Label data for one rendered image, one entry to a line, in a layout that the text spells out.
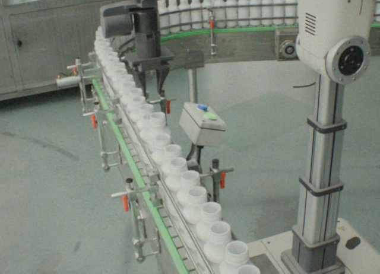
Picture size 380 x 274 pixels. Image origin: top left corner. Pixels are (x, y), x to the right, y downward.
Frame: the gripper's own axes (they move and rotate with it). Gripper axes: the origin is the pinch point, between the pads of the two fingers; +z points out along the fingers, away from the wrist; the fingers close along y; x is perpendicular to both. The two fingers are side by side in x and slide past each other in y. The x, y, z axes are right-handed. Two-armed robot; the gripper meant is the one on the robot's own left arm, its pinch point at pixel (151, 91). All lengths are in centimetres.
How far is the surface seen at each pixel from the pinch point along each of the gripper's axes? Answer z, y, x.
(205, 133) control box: 16.7, 14.9, 5.3
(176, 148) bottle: 10.1, 2.2, -10.9
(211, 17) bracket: 17, 59, 115
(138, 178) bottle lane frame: 26.1, -4.3, 5.0
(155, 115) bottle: 7.0, 0.9, 1.5
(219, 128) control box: 16.1, 19.0, 5.3
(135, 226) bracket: 27.5, -9.6, -12.8
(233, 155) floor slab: 124, 90, 159
